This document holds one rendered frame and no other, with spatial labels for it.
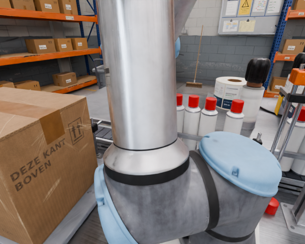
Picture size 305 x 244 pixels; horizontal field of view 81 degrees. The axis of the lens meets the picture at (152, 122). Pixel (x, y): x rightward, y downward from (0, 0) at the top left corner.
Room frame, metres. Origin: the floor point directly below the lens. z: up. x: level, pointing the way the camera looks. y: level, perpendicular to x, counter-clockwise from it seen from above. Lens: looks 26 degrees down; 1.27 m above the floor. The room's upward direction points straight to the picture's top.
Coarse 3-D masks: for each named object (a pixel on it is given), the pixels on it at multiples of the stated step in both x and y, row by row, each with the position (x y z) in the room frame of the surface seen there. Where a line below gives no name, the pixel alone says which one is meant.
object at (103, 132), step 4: (100, 128) 0.71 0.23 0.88; (104, 128) 0.71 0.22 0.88; (108, 128) 0.71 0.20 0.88; (96, 132) 0.68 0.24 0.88; (100, 132) 0.68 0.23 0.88; (104, 132) 0.68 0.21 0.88; (108, 132) 0.68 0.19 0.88; (96, 136) 0.65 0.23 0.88; (100, 136) 0.65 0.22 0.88; (104, 136) 0.65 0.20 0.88; (108, 136) 0.65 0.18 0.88; (196, 148) 0.56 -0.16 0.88; (284, 172) 0.43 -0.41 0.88; (288, 172) 0.43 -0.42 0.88; (292, 172) 0.43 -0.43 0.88; (284, 176) 0.41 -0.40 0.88; (288, 176) 0.41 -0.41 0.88; (292, 176) 0.41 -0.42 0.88; (296, 176) 0.41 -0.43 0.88; (300, 176) 0.41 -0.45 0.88; (300, 180) 0.40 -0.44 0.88; (304, 180) 0.40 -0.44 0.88
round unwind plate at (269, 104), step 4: (264, 100) 1.06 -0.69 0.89; (268, 100) 1.06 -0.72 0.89; (272, 100) 1.06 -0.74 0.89; (276, 100) 1.06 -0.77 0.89; (260, 104) 0.99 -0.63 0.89; (264, 104) 0.99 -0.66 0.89; (268, 104) 0.99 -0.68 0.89; (272, 104) 0.99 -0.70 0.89; (264, 108) 0.93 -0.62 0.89; (268, 108) 0.92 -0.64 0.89; (272, 108) 0.92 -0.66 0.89; (280, 108) 0.92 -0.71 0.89; (280, 112) 0.87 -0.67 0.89
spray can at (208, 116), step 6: (210, 102) 0.52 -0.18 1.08; (204, 108) 0.54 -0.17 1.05; (210, 108) 0.52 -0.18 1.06; (204, 114) 0.51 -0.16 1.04; (210, 114) 0.51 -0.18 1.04; (216, 114) 0.51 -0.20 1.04; (204, 120) 0.51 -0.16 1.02; (210, 120) 0.51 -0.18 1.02; (204, 126) 0.51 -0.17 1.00; (210, 126) 0.51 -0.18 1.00; (198, 132) 0.53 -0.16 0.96; (204, 132) 0.51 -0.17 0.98; (210, 132) 0.51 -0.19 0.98; (198, 144) 0.52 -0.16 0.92
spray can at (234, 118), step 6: (234, 102) 0.50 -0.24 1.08; (240, 102) 0.50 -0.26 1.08; (234, 108) 0.50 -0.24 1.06; (240, 108) 0.49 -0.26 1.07; (228, 114) 0.51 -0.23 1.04; (234, 114) 0.49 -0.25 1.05; (240, 114) 0.49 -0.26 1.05; (228, 120) 0.50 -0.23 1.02; (234, 120) 0.49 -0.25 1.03; (240, 120) 0.49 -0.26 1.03; (228, 126) 0.50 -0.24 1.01; (234, 126) 0.49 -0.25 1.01; (240, 126) 0.49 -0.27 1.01; (234, 132) 0.49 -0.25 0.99
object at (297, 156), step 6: (96, 120) 0.64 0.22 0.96; (102, 120) 0.63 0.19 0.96; (108, 120) 0.63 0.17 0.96; (186, 138) 0.52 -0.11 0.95; (192, 138) 0.51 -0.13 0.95; (198, 138) 0.50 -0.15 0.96; (276, 150) 0.43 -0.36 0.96; (288, 156) 0.41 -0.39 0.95; (294, 156) 0.41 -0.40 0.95; (300, 156) 0.41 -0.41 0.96
